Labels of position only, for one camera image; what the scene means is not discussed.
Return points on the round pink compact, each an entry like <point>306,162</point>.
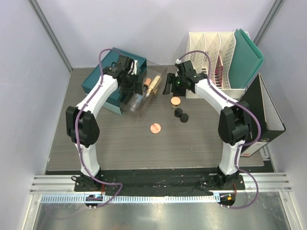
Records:
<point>155,128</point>

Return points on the magenta booklet in rack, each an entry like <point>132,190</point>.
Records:
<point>218,75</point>

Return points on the white slotted cable duct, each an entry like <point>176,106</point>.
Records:
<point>97,199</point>

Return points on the clear blue label bottle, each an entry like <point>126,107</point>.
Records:
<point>135,102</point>

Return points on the black lever arch binder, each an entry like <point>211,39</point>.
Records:
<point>262,106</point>

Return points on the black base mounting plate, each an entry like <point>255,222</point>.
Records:
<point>154,182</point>

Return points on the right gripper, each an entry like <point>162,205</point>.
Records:
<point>171,79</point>

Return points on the black round cap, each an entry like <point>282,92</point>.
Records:
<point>178,112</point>
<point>184,117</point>

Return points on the cream gold pump bottle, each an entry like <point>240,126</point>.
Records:
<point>153,86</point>

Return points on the white file organizer rack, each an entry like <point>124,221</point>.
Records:
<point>213,43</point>

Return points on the gold lid cream jar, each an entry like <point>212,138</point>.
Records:
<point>175,102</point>

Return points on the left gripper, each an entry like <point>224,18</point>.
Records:
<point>135,88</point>

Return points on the green plastic folder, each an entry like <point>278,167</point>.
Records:
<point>246,61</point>

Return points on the aluminium rail frame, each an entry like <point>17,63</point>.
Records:
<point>262,182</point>

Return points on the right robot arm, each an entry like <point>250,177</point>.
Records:
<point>235,118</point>

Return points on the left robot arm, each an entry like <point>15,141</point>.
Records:
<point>81,123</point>

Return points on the clear smoky drawer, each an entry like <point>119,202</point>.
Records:
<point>153,75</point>

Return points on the small beige concealer tube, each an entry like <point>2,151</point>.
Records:
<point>146,84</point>

